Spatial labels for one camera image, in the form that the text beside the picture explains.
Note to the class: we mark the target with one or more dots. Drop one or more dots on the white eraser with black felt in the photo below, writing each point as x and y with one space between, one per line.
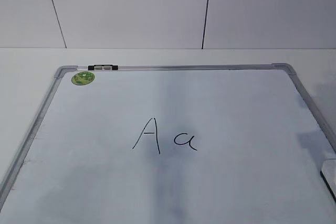
328 175

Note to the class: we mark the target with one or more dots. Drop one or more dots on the round green sticker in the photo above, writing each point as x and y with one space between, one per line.
83 78

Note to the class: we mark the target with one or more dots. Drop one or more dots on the white board with grey frame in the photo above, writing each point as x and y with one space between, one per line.
184 144

